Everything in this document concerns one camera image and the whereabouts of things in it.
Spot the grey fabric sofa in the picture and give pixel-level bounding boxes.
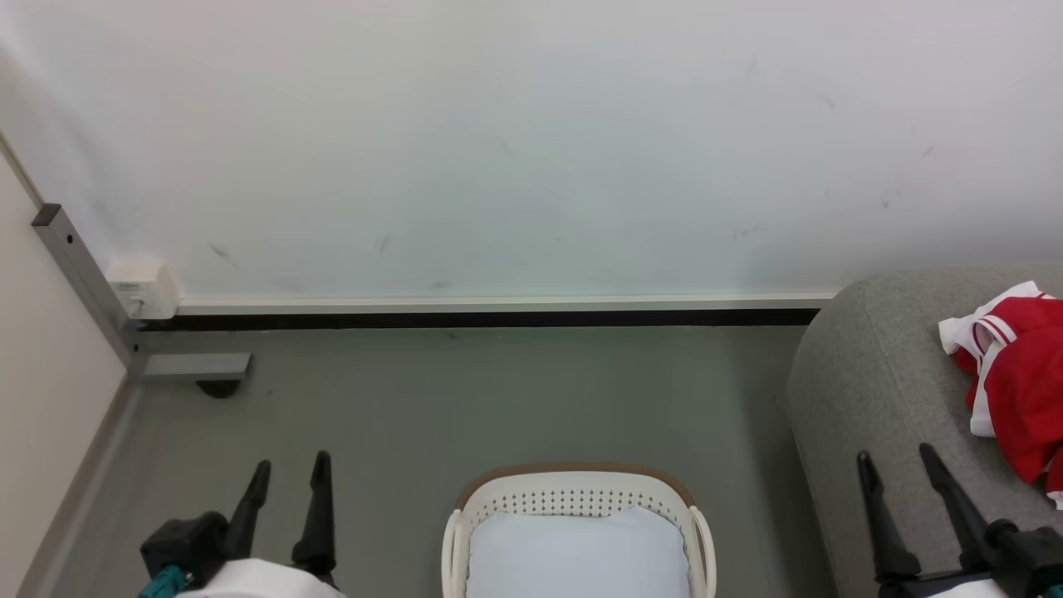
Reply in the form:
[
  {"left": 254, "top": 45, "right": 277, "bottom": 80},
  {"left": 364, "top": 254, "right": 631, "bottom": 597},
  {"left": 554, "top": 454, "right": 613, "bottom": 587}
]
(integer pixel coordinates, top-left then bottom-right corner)
[{"left": 785, "top": 266, "right": 1063, "bottom": 598}]

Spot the white and dark baseboard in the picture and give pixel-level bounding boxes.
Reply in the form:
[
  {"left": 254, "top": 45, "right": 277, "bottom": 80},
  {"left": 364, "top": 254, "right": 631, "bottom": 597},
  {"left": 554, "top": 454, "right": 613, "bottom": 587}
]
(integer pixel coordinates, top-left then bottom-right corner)
[{"left": 137, "top": 292, "right": 836, "bottom": 332}]

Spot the red and white garment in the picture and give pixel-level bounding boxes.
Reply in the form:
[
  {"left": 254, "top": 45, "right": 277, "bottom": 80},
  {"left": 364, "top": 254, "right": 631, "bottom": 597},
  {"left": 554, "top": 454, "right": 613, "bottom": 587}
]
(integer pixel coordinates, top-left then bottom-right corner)
[{"left": 938, "top": 281, "right": 1063, "bottom": 510}]

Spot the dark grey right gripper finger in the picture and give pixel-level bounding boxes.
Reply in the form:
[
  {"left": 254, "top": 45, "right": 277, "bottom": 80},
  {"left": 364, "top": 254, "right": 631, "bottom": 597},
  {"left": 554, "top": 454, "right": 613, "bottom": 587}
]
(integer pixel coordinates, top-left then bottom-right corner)
[
  {"left": 857, "top": 450, "right": 922, "bottom": 581},
  {"left": 918, "top": 443, "right": 994, "bottom": 571}
]

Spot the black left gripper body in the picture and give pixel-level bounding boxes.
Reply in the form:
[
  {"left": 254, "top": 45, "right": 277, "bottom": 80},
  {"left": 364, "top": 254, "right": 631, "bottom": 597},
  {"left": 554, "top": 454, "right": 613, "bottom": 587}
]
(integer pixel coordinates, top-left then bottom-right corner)
[{"left": 137, "top": 512, "right": 232, "bottom": 598}]

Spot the white wall box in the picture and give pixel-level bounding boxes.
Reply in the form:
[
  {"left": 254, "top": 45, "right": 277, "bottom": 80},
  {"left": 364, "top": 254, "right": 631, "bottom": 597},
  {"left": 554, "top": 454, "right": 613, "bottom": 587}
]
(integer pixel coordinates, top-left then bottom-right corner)
[{"left": 106, "top": 257, "right": 180, "bottom": 321}]

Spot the grey metal frame post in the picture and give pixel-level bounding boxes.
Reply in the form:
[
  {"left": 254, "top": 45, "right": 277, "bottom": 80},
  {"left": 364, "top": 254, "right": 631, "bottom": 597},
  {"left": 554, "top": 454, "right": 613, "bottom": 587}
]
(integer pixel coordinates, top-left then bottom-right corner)
[{"left": 32, "top": 203, "right": 252, "bottom": 385}]

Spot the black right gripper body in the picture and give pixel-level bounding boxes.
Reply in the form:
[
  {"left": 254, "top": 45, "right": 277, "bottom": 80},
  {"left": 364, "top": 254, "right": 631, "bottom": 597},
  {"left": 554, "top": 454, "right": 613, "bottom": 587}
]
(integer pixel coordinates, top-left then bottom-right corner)
[{"left": 877, "top": 519, "right": 1063, "bottom": 598}]

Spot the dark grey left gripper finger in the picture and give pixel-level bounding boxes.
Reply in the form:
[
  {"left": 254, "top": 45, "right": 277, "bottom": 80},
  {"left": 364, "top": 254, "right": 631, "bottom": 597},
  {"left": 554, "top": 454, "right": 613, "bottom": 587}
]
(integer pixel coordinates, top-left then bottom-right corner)
[
  {"left": 228, "top": 460, "right": 272, "bottom": 559},
  {"left": 291, "top": 451, "right": 338, "bottom": 575}
]

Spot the white perforated laundry basket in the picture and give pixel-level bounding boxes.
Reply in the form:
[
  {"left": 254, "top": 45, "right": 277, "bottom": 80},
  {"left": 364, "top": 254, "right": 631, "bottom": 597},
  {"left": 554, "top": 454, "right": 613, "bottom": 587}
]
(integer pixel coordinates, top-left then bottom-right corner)
[{"left": 440, "top": 463, "right": 717, "bottom": 598}]

